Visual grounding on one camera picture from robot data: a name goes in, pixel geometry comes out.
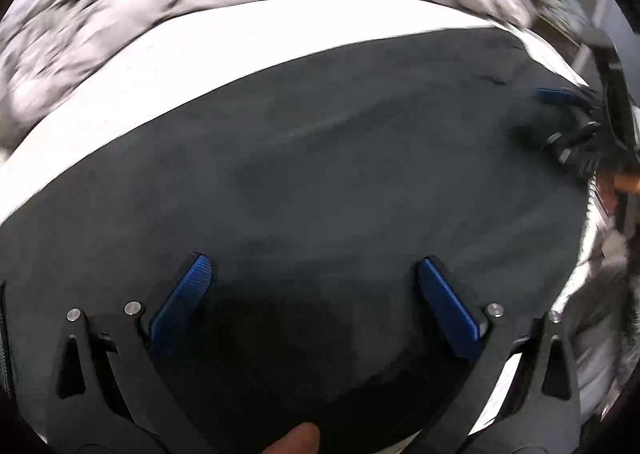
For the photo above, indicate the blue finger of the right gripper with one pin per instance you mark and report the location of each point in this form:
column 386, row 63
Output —
column 561, row 97

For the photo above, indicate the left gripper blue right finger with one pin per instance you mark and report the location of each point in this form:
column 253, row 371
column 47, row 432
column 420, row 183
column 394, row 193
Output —
column 461, row 321

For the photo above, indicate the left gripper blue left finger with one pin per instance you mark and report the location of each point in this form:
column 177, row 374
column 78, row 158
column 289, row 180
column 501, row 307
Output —
column 170, row 318

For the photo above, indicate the black pants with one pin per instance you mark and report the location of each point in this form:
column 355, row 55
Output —
column 300, row 213

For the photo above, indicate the person's right hand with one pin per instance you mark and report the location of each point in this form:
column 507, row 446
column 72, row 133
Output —
column 626, row 182

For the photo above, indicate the person's left hand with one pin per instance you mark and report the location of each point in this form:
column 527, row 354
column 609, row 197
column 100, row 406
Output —
column 303, row 439

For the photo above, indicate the dark glass cabinet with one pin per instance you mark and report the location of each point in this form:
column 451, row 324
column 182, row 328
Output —
column 565, row 9

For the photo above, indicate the white honeycomb mattress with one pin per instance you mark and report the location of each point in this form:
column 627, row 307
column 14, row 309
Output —
column 260, row 44

